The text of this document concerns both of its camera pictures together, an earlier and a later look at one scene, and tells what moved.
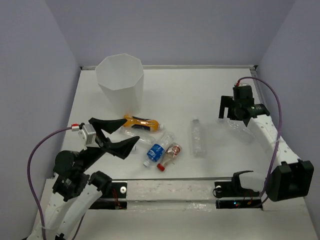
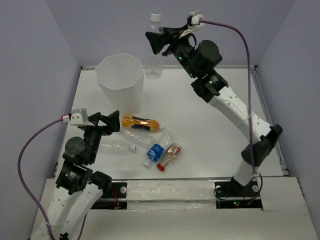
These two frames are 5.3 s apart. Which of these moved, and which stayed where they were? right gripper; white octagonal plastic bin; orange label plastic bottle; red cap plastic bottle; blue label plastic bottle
Moved: right gripper
Stayed: white octagonal plastic bin; orange label plastic bottle; blue label plastic bottle; red cap plastic bottle
